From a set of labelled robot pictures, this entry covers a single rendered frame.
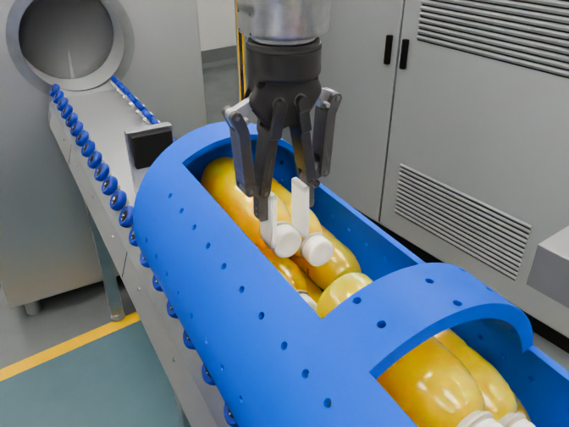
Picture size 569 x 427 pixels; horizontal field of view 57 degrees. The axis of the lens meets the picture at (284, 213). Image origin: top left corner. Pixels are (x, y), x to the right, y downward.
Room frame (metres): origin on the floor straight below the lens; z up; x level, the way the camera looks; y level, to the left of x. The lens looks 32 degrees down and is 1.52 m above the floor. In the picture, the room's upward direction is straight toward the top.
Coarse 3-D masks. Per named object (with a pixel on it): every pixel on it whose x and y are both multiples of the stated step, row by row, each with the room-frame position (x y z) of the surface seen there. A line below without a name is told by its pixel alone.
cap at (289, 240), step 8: (280, 232) 0.52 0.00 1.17; (288, 232) 0.52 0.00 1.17; (296, 232) 0.52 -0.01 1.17; (280, 240) 0.51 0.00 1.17; (288, 240) 0.52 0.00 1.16; (296, 240) 0.52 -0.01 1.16; (280, 248) 0.51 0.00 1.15; (288, 248) 0.52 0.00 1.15; (296, 248) 0.52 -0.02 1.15; (280, 256) 0.51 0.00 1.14; (288, 256) 0.52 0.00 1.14
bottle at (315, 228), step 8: (272, 184) 0.68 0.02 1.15; (280, 184) 0.70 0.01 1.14; (280, 192) 0.66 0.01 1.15; (288, 192) 0.66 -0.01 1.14; (288, 200) 0.63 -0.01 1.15; (288, 208) 0.61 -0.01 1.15; (312, 216) 0.60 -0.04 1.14; (312, 224) 0.59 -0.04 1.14; (320, 224) 0.60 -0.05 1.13; (312, 232) 0.57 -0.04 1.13; (320, 232) 0.59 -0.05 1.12; (304, 240) 0.56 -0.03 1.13; (296, 256) 0.58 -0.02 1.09
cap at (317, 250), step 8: (312, 240) 0.56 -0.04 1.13; (320, 240) 0.56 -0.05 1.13; (304, 248) 0.56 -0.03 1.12; (312, 248) 0.55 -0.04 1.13; (320, 248) 0.55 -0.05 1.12; (328, 248) 0.56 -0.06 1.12; (304, 256) 0.55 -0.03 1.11; (312, 256) 0.55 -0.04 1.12; (320, 256) 0.55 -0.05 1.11; (328, 256) 0.56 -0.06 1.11; (312, 264) 0.55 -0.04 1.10; (320, 264) 0.55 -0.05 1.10
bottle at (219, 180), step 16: (224, 160) 0.68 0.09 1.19; (208, 176) 0.66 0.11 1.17; (224, 176) 0.64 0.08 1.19; (208, 192) 0.64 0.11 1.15; (224, 192) 0.61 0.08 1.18; (240, 192) 0.59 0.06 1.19; (224, 208) 0.59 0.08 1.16; (240, 208) 0.56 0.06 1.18; (240, 224) 0.55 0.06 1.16; (256, 224) 0.54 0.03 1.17; (288, 224) 0.54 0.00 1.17; (256, 240) 0.54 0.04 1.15
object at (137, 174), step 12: (132, 132) 1.03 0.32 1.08; (144, 132) 1.05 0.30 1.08; (156, 132) 1.05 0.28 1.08; (168, 132) 1.06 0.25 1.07; (132, 144) 1.02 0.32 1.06; (144, 144) 1.03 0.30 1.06; (156, 144) 1.04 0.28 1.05; (168, 144) 1.05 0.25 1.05; (132, 156) 1.03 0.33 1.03; (144, 156) 1.03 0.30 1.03; (156, 156) 1.04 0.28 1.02; (132, 168) 1.03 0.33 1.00; (144, 168) 1.04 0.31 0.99; (132, 180) 1.05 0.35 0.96
